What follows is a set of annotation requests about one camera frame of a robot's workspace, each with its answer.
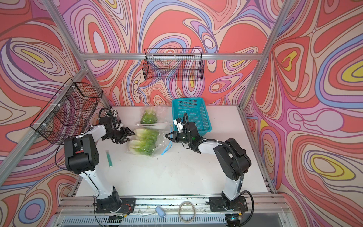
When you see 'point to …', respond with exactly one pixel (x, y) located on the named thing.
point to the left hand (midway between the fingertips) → (133, 136)
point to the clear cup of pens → (111, 112)
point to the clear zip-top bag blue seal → (163, 144)
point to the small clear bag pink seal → (152, 115)
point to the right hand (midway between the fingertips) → (166, 139)
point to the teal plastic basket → (196, 109)
